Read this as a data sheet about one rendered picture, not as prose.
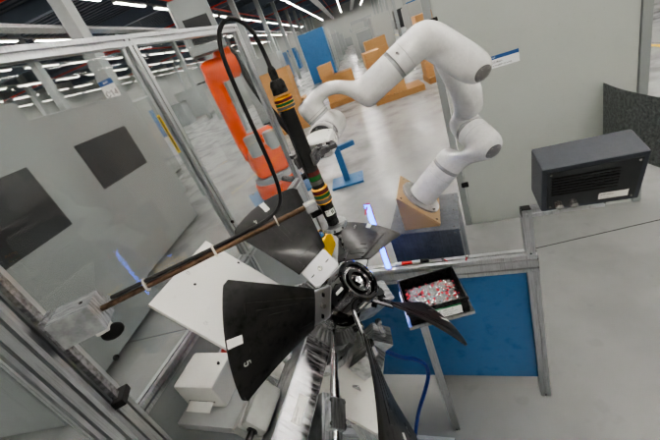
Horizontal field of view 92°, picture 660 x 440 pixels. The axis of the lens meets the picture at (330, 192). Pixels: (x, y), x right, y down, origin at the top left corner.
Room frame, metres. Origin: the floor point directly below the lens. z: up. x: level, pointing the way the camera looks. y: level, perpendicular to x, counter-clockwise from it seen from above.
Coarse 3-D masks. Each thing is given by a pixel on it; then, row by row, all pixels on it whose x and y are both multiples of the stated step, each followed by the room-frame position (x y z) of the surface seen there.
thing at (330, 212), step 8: (272, 72) 0.76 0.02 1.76; (272, 80) 0.76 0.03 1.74; (280, 80) 0.76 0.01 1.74; (272, 88) 0.76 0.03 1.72; (280, 88) 0.75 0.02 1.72; (328, 208) 0.75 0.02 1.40; (328, 216) 0.75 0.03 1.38; (336, 216) 0.76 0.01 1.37; (328, 224) 0.76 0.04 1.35; (336, 224) 0.75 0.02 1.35
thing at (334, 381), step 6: (336, 354) 0.57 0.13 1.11; (336, 360) 0.56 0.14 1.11; (336, 366) 0.54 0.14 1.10; (336, 372) 0.53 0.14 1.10; (336, 378) 0.52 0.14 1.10; (330, 384) 0.51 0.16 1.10; (336, 384) 0.50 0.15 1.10; (330, 390) 0.50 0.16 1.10; (336, 390) 0.49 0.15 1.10; (336, 396) 0.48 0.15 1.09; (336, 432) 0.42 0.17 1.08; (336, 438) 0.41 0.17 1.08
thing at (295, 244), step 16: (288, 192) 0.91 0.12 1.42; (256, 208) 0.87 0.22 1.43; (272, 208) 0.87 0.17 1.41; (288, 208) 0.86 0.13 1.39; (240, 224) 0.84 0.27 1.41; (288, 224) 0.82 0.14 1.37; (304, 224) 0.82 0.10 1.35; (256, 240) 0.80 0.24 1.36; (272, 240) 0.80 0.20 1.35; (288, 240) 0.79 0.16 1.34; (304, 240) 0.78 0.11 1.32; (320, 240) 0.77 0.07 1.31; (272, 256) 0.77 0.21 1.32; (288, 256) 0.76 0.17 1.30; (304, 256) 0.75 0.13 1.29
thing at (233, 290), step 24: (240, 288) 0.54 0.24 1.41; (264, 288) 0.56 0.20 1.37; (288, 288) 0.59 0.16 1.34; (240, 312) 0.51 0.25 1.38; (264, 312) 0.53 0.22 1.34; (288, 312) 0.56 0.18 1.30; (312, 312) 0.59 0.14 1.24; (264, 336) 0.51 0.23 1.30; (288, 336) 0.54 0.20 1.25; (240, 360) 0.46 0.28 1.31; (264, 360) 0.49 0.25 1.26; (240, 384) 0.44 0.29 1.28
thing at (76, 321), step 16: (64, 304) 0.67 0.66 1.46; (80, 304) 0.64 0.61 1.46; (96, 304) 0.64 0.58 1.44; (48, 320) 0.62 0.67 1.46; (64, 320) 0.61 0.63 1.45; (80, 320) 0.61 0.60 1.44; (96, 320) 0.62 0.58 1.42; (48, 336) 0.61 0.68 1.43; (64, 336) 0.60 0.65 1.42; (80, 336) 0.61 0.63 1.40
